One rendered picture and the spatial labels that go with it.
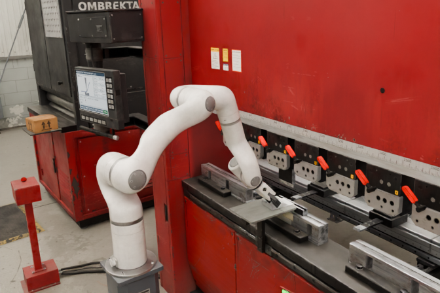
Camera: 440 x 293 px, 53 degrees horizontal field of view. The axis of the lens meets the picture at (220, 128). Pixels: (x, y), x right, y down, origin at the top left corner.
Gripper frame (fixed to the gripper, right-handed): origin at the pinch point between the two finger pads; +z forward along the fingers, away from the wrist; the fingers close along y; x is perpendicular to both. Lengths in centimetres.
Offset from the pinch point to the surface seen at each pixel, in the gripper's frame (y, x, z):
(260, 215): -5.3, 9.9, -5.3
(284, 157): -2.1, -17.9, -13.2
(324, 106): -26, -37, -33
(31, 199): 151, 92, -37
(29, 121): 233, 59, -57
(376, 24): -50, -59, -57
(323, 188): -2.7, -22.8, 18.3
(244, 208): 4.6, 11.7, -6.8
